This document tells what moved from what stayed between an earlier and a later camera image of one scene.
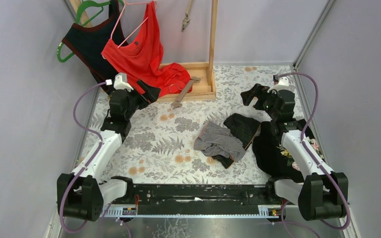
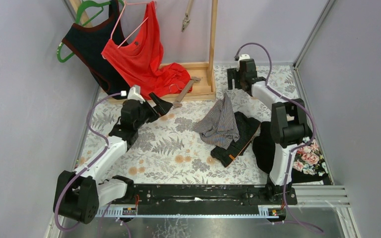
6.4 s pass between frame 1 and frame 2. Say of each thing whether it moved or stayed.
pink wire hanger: stayed
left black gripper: moved
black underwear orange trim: stayed
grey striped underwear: moved
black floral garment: stayed
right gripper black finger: moved
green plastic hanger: stayed
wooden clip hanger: stayed
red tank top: stayed
